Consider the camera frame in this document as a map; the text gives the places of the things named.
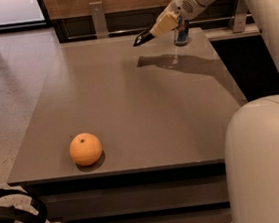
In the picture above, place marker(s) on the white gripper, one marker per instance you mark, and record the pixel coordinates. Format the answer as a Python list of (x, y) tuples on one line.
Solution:
[(184, 5)]

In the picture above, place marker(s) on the black rxbar chocolate bar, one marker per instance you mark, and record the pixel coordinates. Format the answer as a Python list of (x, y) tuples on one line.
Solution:
[(142, 38)]

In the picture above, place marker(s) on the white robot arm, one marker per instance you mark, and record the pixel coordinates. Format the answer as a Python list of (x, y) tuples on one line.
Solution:
[(252, 137)]

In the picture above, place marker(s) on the blue silver energy drink can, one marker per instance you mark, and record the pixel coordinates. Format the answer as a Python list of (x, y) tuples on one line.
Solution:
[(181, 33)]

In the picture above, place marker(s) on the orange fruit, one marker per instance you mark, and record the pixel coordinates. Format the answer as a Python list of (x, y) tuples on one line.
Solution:
[(85, 149)]

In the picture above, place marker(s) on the bright window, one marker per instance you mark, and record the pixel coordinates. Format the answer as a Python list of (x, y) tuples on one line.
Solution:
[(19, 11)]

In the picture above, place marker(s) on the grey upper drawer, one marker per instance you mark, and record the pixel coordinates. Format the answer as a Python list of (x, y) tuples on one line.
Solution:
[(136, 199)]

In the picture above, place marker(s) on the right metal wall bracket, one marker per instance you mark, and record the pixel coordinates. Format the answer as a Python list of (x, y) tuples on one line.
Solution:
[(239, 17)]

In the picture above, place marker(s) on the metal wall bracket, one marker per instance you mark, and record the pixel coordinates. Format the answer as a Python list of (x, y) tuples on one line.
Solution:
[(99, 19), (239, 17)]

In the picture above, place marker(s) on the left metal wall bracket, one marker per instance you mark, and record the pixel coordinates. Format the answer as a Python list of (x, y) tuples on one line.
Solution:
[(99, 19)]

